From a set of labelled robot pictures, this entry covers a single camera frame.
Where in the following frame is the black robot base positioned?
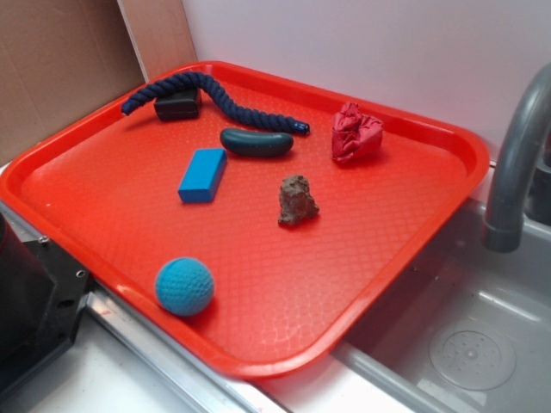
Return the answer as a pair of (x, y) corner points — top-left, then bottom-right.
(1, 218), (90, 392)

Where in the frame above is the blue dimpled ball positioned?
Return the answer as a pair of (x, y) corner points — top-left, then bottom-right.
(155, 257), (214, 317)

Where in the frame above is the red plastic tray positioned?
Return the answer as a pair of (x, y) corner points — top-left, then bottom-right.
(1, 62), (489, 379)

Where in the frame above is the brown rock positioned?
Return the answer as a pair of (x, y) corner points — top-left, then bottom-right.
(278, 174), (319, 226)

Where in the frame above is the dark green toy cucumber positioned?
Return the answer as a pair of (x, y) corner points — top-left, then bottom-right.
(220, 128), (294, 157)

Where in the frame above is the blue rectangular block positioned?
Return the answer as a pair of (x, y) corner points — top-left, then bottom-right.
(178, 148), (227, 203)

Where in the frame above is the crumpled red cloth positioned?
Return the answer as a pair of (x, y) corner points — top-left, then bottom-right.
(331, 102), (384, 163)

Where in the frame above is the small black box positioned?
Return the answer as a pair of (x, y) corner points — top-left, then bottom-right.
(154, 89), (201, 121)

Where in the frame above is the light wooden board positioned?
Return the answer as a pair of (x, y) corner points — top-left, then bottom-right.
(117, 0), (197, 81)

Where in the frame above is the grey plastic sink basin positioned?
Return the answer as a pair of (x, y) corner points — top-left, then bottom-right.
(257, 195), (551, 413)

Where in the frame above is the grey sink faucet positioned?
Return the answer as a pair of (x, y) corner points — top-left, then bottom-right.
(482, 65), (550, 253)

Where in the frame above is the brown cardboard panel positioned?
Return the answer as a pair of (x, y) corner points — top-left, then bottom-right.
(1, 1), (144, 163)

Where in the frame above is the navy blue twisted rope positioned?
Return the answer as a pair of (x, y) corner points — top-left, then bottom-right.
(121, 71), (311, 138)

